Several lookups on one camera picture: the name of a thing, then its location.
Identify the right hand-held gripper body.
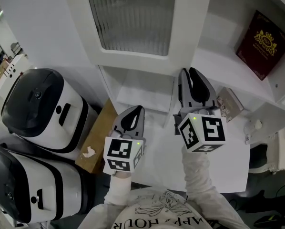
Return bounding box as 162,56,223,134
173,106,227,153

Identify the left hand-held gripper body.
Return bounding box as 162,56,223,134
102,129,147,175

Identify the white shelving cabinet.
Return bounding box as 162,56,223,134
98,0,285,144

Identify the white cabinet door ribbed glass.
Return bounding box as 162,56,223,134
62,0,214,77

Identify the person's right forearm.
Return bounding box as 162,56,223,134
181,150,229,215

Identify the person's left forearm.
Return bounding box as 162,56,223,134
103,173,132,207

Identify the white table top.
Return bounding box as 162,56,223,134
132,118,251,194

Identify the beige picture book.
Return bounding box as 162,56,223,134
216,86,245,123

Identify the brown cardboard box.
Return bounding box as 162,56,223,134
74,97,120,175
0,60,12,82

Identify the small white figurine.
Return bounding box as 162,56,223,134
252,118,263,130

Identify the white robot with black top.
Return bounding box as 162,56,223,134
0,143,96,224
0,68,91,154

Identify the dark red hardcover book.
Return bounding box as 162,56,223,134
235,9,285,82

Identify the person's white printed shirt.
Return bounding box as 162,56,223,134
78,188,253,229

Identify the black device with green light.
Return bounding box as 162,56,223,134
253,214,282,229

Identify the white box with black holes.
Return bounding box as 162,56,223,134
0,53,29,100

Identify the dark metal chair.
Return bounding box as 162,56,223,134
10,42,24,56

